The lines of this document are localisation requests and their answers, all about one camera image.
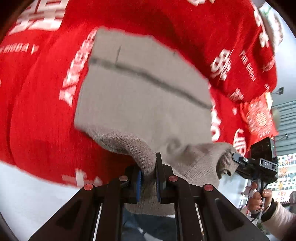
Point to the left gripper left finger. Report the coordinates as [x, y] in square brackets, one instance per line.
[94, 213]

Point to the grey knit sweater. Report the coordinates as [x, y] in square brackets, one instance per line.
[140, 98]

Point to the person's dark trousers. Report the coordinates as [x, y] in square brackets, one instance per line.
[147, 227]

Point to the red wedding blanket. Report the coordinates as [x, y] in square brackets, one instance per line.
[45, 49]

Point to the person's right forearm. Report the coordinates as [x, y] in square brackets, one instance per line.
[279, 221]

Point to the red embroidered cushion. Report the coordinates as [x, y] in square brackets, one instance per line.
[258, 117]

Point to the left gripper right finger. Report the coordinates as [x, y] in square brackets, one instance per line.
[202, 212]

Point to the person's right hand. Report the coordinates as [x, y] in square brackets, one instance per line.
[260, 201]

